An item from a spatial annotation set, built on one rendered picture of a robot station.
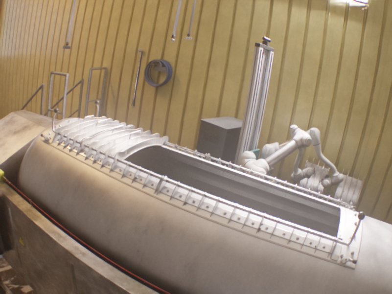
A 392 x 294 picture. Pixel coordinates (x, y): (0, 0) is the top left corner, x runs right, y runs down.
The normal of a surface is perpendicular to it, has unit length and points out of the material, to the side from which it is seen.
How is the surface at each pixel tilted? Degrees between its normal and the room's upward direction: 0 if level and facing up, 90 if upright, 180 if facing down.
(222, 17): 90
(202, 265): 57
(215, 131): 90
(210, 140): 90
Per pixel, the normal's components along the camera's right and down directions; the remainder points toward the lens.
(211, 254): -0.27, -0.43
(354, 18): -0.49, 0.22
